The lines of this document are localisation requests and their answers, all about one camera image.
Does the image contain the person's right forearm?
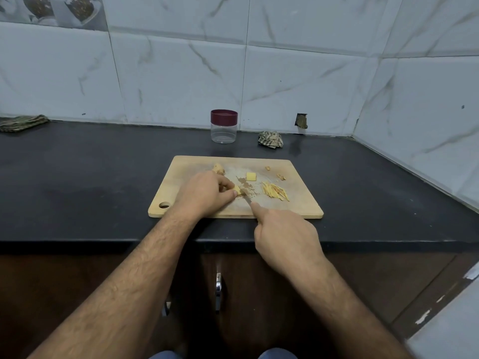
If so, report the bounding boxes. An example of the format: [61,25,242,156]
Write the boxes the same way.
[295,256,417,359]

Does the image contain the crumpled patterned cloth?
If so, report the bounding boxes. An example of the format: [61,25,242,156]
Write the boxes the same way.
[257,130,284,150]

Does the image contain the person's blue clothing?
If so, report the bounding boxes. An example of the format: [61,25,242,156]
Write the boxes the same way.
[148,348,299,359]

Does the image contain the wooden cutting board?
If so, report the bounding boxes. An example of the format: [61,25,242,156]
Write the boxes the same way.
[147,155,325,220]

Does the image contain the folded green cloth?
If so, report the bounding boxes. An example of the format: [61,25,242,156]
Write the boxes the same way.
[0,114,50,134]

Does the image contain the black countertop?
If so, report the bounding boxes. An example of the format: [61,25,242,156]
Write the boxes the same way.
[0,119,479,245]

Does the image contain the pile of ginger strips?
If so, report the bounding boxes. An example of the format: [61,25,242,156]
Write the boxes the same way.
[260,181,291,202]

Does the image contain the person's left forearm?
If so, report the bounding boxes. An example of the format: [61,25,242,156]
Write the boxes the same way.
[28,210,202,359]

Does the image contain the decorative picture tiles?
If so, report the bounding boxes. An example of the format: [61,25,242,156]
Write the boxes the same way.
[0,0,109,32]

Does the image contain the brown wooden cabinet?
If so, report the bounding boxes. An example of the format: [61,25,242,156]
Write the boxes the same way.
[0,241,479,359]

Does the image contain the person's right hand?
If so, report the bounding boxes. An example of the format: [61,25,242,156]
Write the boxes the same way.
[249,201,327,278]

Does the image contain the person's left hand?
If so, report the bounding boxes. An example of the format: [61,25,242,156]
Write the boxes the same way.
[174,170,238,221]

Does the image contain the clear jar maroon lid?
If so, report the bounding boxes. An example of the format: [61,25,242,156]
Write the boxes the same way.
[210,109,239,144]

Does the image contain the small ginger peel scraps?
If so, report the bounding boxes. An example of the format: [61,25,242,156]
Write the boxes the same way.
[264,166,287,181]

